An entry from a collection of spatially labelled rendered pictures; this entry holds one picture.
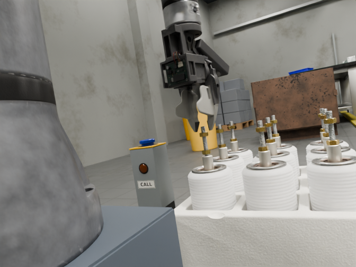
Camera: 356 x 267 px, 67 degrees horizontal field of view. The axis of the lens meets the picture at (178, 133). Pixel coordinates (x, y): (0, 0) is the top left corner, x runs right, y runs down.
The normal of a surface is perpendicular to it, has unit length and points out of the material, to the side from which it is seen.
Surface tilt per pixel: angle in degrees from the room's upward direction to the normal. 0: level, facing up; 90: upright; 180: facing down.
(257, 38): 90
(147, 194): 90
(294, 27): 90
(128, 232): 0
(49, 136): 72
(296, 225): 90
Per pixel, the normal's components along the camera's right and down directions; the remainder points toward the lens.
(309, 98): -0.29, 0.08
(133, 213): -0.15, -0.99
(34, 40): 0.99, -0.15
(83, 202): 0.89, -0.44
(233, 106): -0.50, 0.11
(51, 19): 0.86, -0.11
